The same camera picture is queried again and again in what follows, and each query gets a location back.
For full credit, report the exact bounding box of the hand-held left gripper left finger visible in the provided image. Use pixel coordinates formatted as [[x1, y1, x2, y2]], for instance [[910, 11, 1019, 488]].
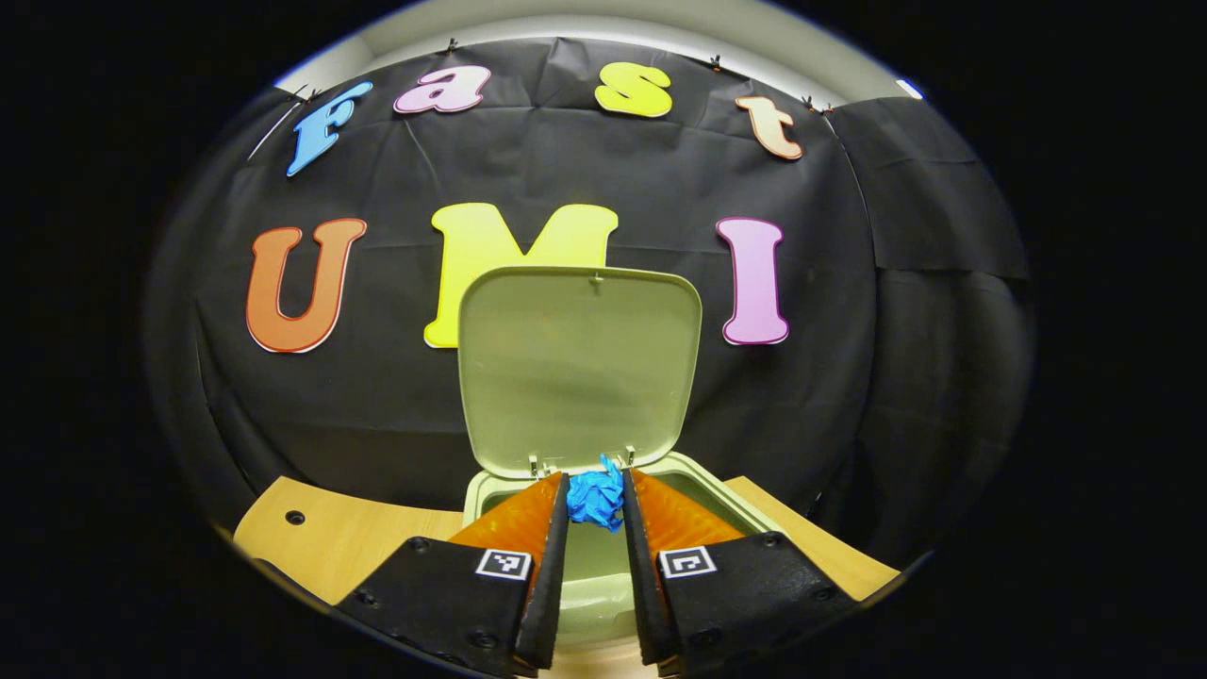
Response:
[[335, 472, 571, 678]]

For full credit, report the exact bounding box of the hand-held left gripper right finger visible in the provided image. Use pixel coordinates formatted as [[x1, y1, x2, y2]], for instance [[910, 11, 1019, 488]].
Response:
[[620, 469, 859, 675]]

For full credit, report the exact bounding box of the blue paper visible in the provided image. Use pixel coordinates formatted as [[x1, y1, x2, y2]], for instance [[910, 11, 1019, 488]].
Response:
[[566, 454, 626, 534]]

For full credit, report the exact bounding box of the green desktop garbage bin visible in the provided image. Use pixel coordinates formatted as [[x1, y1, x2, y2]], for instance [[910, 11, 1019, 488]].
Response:
[[457, 265, 784, 652]]

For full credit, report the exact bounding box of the wooden desktop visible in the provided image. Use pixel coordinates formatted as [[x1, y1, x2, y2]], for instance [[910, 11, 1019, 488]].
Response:
[[233, 475, 901, 679]]

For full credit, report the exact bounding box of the black backdrop cloth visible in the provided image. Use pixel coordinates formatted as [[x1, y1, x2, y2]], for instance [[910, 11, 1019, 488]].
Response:
[[141, 38, 1038, 567]]

